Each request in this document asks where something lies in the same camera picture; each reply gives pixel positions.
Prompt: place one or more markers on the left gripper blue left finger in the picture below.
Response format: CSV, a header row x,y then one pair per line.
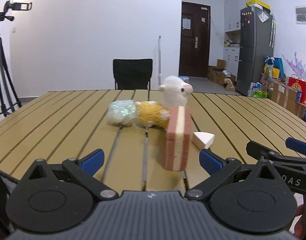
x,y
81,172

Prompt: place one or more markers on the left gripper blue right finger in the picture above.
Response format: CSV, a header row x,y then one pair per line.
x,y
221,171

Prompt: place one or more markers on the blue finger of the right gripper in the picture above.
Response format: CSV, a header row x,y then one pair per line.
x,y
296,145
258,151

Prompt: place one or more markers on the white foam wedge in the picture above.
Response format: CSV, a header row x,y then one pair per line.
x,y
202,140

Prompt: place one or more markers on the folding camping table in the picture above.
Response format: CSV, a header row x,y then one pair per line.
x,y
60,125

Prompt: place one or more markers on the pink cream sponge cake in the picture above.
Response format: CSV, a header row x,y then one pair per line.
x,y
178,138

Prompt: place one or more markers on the green snack bag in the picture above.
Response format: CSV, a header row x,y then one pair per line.
x,y
260,94

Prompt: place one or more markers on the large cardboard box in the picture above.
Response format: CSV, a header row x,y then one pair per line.
x,y
286,97

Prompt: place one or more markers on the red gift box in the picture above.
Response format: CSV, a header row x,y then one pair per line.
x,y
300,85

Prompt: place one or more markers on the iridescent white plastic bag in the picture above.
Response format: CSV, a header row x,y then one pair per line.
x,y
122,112

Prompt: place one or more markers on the small brown plush toy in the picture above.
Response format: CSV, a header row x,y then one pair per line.
x,y
228,84

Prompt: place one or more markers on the purple coral decoration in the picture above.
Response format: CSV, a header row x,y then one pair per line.
x,y
297,66

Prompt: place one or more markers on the blue gift bag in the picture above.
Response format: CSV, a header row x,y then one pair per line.
x,y
278,69

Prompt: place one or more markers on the alpaca plush toy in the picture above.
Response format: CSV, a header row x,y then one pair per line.
x,y
174,93

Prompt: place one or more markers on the white cabinet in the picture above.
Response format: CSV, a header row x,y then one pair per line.
x,y
232,36

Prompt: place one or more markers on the black folding chair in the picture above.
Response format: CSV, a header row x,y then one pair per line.
x,y
132,74

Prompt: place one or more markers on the grey refrigerator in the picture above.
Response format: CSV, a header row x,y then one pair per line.
x,y
255,46

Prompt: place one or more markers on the dark brown door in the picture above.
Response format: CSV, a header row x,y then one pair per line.
x,y
194,40

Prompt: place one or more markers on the white mop pole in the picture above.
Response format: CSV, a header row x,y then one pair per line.
x,y
159,60

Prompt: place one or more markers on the yellow box on fridge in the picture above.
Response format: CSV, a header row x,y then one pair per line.
x,y
258,4

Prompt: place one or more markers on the black camera tripod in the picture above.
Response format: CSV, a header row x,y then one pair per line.
x,y
8,96

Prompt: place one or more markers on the white wall panel box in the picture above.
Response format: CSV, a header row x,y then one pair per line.
x,y
300,14

